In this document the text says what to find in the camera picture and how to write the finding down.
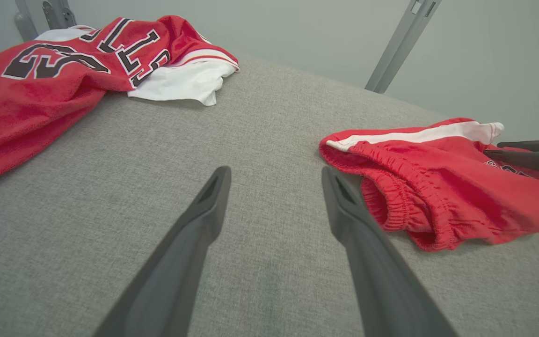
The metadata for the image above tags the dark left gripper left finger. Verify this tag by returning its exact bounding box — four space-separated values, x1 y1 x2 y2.
93 166 232 337

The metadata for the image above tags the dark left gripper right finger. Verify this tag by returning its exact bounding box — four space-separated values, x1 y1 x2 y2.
321 166 459 337

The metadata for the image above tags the grey rounded tube lever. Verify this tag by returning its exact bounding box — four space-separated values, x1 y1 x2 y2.
14 0 39 42

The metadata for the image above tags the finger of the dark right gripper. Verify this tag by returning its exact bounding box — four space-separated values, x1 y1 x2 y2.
497 139 539 152
483 149 539 175

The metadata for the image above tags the red Bulls 23 jersey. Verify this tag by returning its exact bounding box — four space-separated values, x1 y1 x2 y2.
319 118 539 252
0 15 240 195

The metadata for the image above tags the grey metal wall post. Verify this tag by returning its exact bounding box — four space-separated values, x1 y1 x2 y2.
365 0 442 95

